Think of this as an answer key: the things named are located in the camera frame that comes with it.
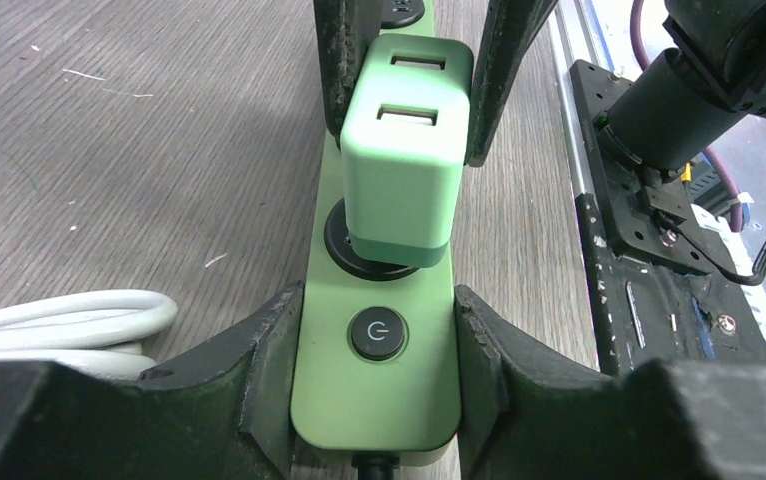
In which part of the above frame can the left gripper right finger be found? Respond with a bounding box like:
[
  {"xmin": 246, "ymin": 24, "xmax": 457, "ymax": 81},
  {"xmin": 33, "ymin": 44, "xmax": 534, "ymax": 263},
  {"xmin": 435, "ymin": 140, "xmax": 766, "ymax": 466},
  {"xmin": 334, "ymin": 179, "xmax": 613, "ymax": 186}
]
[{"xmin": 454, "ymin": 285, "xmax": 766, "ymax": 479}]

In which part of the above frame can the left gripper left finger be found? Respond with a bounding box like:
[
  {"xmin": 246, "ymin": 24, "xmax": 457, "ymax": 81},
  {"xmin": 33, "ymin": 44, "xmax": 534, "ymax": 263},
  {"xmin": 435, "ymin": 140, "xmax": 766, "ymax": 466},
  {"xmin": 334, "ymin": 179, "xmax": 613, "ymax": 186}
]
[{"xmin": 0, "ymin": 283, "xmax": 304, "ymax": 479}]

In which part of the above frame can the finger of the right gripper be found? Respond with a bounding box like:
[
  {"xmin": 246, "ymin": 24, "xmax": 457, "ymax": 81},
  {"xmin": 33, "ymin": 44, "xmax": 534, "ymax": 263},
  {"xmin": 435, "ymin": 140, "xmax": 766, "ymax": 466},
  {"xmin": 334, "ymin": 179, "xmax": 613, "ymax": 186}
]
[
  {"xmin": 465, "ymin": 0, "xmax": 557, "ymax": 167},
  {"xmin": 313, "ymin": 0, "xmax": 382, "ymax": 142}
]

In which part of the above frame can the green adapter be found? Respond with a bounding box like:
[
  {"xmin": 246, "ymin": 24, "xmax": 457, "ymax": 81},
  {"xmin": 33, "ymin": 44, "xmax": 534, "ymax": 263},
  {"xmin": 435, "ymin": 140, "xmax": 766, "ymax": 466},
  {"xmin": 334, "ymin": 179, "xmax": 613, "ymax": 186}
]
[{"xmin": 340, "ymin": 34, "xmax": 473, "ymax": 268}]

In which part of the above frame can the green power strip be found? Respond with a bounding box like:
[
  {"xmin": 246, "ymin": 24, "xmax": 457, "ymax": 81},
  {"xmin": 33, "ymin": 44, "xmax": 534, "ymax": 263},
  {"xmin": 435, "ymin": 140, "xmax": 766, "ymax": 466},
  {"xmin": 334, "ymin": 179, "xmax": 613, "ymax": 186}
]
[{"xmin": 290, "ymin": 1, "xmax": 461, "ymax": 466}]

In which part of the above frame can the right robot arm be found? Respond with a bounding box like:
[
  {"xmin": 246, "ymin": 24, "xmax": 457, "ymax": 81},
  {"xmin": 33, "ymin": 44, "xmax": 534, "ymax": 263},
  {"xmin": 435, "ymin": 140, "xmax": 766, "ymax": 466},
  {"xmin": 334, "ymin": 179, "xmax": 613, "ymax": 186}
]
[{"xmin": 313, "ymin": 1, "xmax": 766, "ymax": 167}]

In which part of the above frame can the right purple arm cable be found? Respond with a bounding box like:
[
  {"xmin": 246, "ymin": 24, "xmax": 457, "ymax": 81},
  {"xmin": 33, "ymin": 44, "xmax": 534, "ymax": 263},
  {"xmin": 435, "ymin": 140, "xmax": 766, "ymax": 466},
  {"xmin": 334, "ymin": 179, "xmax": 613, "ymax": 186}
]
[{"xmin": 629, "ymin": 0, "xmax": 749, "ymax": 234}]

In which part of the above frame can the near strip grey cord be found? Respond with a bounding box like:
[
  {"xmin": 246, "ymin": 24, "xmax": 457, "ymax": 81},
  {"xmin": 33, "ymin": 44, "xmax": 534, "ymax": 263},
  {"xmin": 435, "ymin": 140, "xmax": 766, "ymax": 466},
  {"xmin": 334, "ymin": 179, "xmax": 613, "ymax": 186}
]
[{"xmin": 0, "ymin": 288, "xmax": 180, "ymax": 382}]

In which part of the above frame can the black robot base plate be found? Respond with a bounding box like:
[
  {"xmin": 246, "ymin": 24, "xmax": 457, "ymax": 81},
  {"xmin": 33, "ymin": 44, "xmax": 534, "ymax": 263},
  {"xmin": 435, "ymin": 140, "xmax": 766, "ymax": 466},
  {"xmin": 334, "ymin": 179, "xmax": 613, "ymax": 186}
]
[{"xmin": 569, "ymin": 60, "xmax": 766, "ymax": 375}]

